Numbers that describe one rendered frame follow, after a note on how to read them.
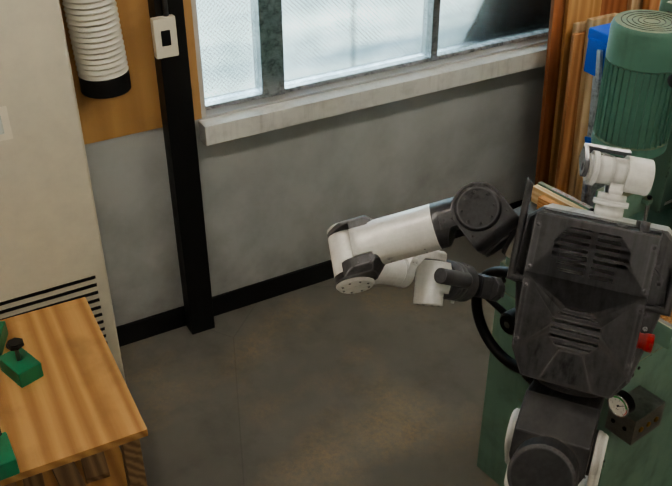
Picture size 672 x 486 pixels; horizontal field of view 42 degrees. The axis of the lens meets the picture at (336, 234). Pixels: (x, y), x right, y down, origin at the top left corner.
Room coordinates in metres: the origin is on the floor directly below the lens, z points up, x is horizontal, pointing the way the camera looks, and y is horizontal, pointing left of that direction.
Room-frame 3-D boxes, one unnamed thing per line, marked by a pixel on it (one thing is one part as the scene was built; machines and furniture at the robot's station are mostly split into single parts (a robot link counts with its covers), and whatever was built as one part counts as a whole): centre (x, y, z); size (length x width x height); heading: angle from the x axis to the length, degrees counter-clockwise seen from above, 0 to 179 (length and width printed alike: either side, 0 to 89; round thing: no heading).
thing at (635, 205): (1.94, -0.73, 1.03); 0.14 x 0.07 x 0.09; 126
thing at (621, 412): (1.60, -0.70, 0.65); 0.06 x 0.04 x 0.08; 36
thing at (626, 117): (1.93, -0.71, 1.35); 0.18 x 0.18 x 0.31
